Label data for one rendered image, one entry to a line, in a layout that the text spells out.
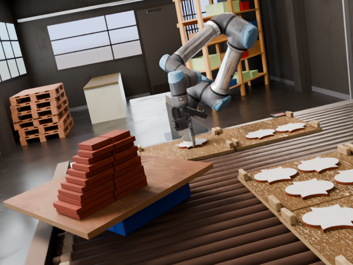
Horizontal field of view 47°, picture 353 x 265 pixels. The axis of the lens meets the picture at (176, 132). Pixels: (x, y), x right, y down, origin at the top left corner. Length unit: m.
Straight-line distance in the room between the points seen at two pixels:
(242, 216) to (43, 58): 9.63
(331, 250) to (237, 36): 1.35
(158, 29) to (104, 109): 3.05
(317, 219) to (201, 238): 0.31
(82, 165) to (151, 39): 9.33
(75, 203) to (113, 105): 7.10
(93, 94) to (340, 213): 7.31
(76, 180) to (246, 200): 0.53
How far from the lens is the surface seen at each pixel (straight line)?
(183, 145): 1.95
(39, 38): 10.65
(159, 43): 10.43
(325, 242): 1.06
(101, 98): 8.21
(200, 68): 7.52
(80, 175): 1.17
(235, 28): 2.13
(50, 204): 1.32
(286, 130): 1.95
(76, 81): 10.57
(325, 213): 1.17
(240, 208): 1.32
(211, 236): 1.16
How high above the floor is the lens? 1.48
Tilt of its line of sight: 14 degrees down
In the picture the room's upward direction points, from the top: 11 degrees counter-clockwise
